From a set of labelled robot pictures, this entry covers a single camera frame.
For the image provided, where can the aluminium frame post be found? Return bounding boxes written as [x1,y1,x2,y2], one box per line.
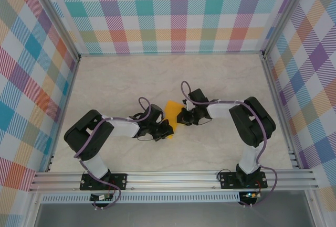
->
[28,0,81,61]
[262,0,312,57]

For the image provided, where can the long slotted aluminium rail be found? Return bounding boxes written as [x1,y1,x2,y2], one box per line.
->
[28,169,320,192]

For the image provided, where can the aluminium side rail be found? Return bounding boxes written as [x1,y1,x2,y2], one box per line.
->
[46,59,81,172]
[261,55,300,169]

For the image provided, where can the grey metal panel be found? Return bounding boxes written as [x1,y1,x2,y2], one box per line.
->
[34,202,314,227]

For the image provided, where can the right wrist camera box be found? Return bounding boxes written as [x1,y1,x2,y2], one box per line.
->
[188,88,209,105]

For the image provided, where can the orange-yellow cloth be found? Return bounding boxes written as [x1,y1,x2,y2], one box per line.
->
[162,100,185,140]

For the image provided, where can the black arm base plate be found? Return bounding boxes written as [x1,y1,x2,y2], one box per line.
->
[219,170,268,190]
[80,172,129,191]

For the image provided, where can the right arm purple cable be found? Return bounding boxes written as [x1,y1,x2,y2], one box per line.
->
[180,81,279,208]

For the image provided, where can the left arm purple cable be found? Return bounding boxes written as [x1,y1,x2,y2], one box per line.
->
[74,97,152,210]

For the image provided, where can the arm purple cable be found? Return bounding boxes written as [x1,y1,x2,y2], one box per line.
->
[74,97,152,210]
[180,81,279,208]

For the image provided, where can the controller board with white label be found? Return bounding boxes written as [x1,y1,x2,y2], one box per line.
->
[90,194,113,202]

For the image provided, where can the perforated metal cable tray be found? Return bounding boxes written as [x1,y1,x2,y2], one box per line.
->
[39,194,241,203]

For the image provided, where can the right gripper thin black cable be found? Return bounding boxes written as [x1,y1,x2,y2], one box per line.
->
[196,115,212,127]

